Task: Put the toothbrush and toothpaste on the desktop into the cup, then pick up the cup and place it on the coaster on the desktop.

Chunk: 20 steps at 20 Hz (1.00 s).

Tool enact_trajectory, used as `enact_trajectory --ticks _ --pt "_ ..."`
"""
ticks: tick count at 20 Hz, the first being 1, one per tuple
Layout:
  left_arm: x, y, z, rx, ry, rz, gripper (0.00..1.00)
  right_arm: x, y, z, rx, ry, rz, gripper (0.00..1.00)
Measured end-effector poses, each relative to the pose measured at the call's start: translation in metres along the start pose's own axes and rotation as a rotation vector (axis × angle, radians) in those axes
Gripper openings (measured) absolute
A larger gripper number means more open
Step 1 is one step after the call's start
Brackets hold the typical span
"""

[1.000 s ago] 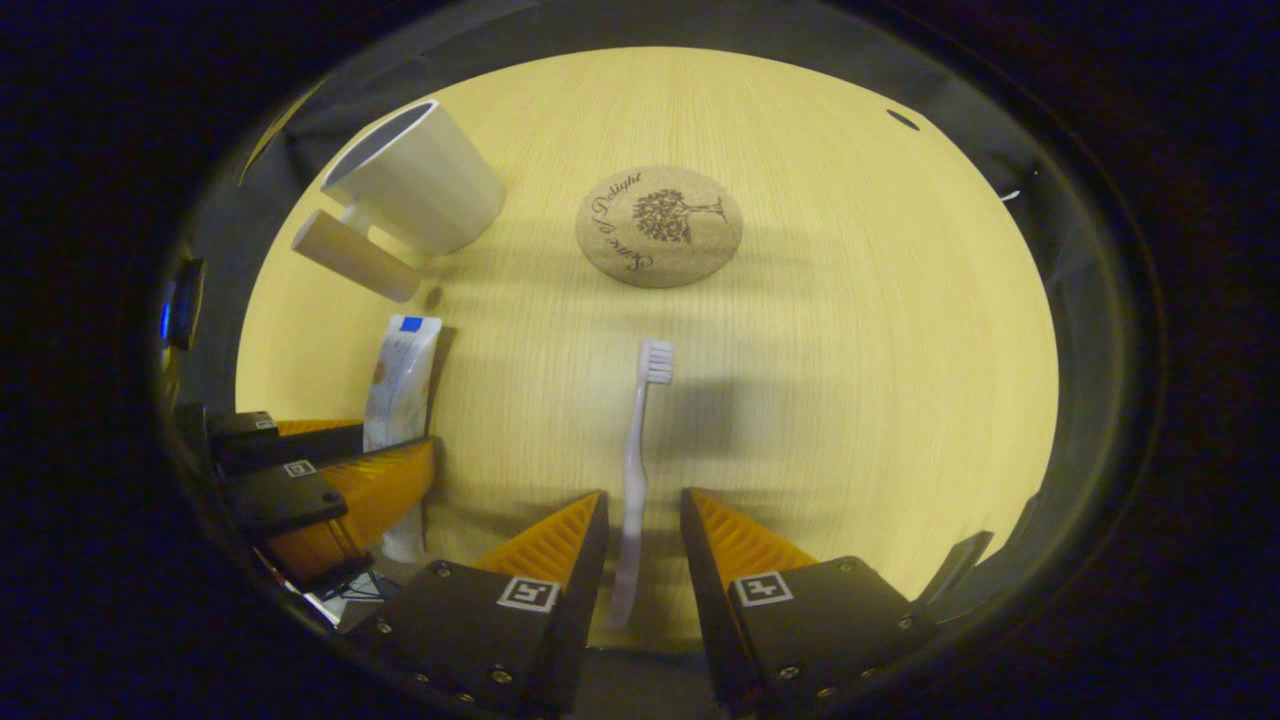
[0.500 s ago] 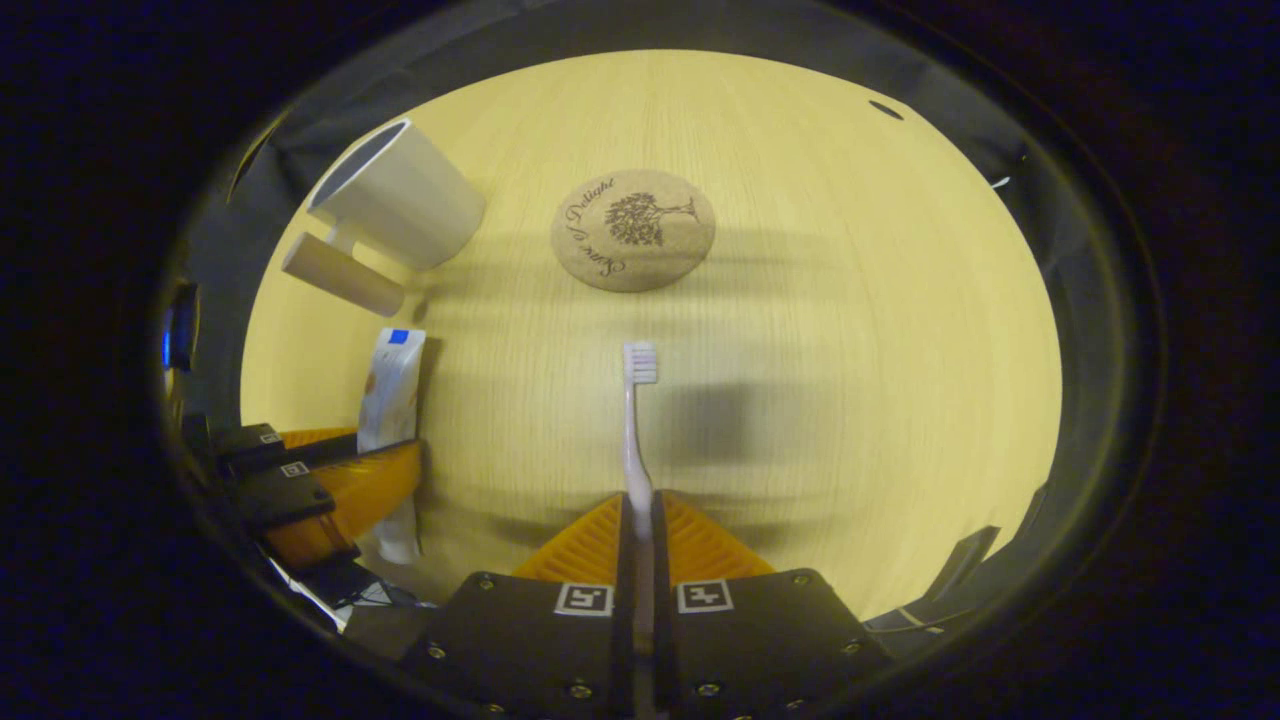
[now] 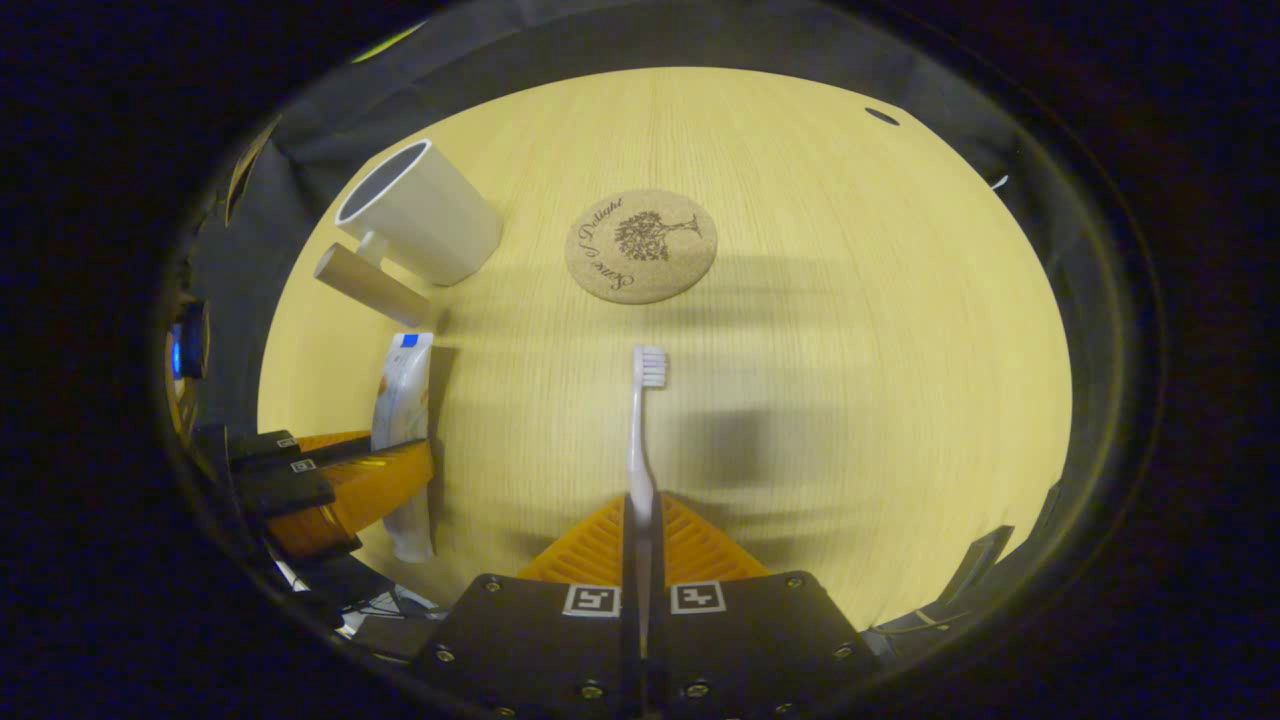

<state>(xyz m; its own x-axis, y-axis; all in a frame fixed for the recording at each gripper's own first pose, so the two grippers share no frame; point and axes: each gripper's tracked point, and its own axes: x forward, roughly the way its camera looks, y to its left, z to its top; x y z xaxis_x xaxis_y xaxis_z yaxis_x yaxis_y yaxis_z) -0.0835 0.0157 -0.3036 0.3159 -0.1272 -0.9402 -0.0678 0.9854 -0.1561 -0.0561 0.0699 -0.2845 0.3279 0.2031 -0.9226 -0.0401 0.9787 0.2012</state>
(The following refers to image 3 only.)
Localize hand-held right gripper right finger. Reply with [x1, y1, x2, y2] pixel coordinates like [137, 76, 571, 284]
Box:
[646, 493, 883, 719]

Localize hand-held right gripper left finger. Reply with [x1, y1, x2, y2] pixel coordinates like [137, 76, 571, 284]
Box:
[412, 494, 643, 719]

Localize white toothpaste tube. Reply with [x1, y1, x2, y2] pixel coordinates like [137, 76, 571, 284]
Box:
[370, 331, 439, 564]

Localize pink toothbrush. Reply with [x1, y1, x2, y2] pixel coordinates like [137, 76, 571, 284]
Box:
[626, 345, 669, 661]

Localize white cup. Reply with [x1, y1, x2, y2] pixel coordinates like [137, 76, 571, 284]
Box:
[314, 138, 505, 329]

